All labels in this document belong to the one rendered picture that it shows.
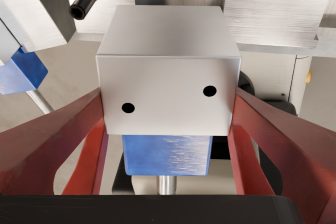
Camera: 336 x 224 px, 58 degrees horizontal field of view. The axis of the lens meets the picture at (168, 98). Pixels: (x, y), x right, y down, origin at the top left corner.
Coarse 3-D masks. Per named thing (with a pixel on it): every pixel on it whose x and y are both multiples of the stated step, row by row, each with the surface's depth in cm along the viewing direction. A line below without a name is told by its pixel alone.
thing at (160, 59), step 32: (128, 32) 12; (160, 32) 12; (192, 32) 12; (224, 32) 12; (96, 64) 10; (128, 64) 10; (160, 64) 10; (192, 64) 10; (224, 64) 10; (128, 96) 11; (160, 96) 11; (192, 96) 11; (224, 96) 11; (128, 128) 12; (160, 128) 12; (192, 128) 12; (224, 128) 12; (128, 160) 15; (160, 160) 15; (192, 160) 15; (160, 192) 18
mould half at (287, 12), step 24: (72, 0) 19; (96, 0) 18; (120, 0) 18; (240, 0) 17; (264, 0) 17; (288, 0) 17; (312, 0) 17; (96, 24) 20; (240, 24) 18; (264, 24) 18; (288, 24) 18; (312, 24) 18
